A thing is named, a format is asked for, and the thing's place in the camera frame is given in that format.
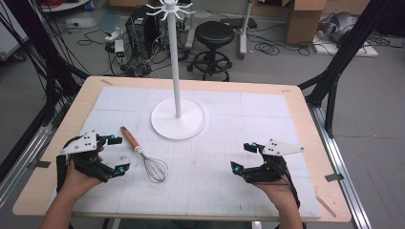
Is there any black flat box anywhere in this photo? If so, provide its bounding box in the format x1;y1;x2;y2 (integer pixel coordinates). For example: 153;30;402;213
220;16;259;31

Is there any black tape piece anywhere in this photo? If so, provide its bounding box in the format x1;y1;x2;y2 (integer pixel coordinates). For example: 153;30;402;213
33;159;52;169
324;173;345;183

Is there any white power strip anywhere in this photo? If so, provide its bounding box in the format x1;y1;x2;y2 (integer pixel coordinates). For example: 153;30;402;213
104;27;124;43

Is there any brown cardboard box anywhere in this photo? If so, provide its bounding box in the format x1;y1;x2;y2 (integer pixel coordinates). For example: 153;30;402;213
284;0;330;46

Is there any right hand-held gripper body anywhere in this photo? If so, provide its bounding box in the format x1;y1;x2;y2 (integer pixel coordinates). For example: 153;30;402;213
243;138;305;185

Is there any round white table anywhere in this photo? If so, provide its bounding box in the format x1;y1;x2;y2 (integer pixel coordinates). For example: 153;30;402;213
40;0;91;13

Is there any black wrist strap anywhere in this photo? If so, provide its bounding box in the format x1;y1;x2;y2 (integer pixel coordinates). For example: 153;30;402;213
55;155;69;194

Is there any white hook stand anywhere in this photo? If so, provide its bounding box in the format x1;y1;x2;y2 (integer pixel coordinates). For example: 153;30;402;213
145;0;206;141

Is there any coiled black cable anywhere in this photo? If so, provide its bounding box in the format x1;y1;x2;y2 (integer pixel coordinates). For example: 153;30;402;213
253;40;282;57

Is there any black round stool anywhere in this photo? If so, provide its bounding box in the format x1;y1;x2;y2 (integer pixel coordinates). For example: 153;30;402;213
186;20;237;82

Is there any white stand leg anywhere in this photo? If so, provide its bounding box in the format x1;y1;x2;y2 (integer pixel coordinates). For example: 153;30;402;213
238;0;256;60
185;0;198;50

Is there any person's right hand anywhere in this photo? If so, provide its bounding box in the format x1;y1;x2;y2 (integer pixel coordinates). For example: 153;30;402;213
251;177;296;208

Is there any grey white device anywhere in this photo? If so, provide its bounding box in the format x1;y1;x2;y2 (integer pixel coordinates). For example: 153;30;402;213
319;11;360;44

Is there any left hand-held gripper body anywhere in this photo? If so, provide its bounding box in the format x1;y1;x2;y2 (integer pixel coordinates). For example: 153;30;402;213
60;130;117;183

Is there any person's left hand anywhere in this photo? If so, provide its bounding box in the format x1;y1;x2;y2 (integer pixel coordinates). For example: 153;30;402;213
58;146;106;198

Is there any black computer tower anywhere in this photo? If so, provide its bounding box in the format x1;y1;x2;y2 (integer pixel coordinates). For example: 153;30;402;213
124;5;161;61

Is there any white power adapter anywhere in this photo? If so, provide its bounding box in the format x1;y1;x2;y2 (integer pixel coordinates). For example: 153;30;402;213
113;39;126;59

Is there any wooden handle wire whisk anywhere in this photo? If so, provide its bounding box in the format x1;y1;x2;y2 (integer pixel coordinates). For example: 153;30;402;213
119;126;169;184

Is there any aluminium rail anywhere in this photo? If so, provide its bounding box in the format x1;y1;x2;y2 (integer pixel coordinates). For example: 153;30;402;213
0;123;54;209
306;103;373;229

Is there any black metal frame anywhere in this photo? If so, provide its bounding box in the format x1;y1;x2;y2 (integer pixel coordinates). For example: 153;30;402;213
298;0;405;138
0;0;91;128

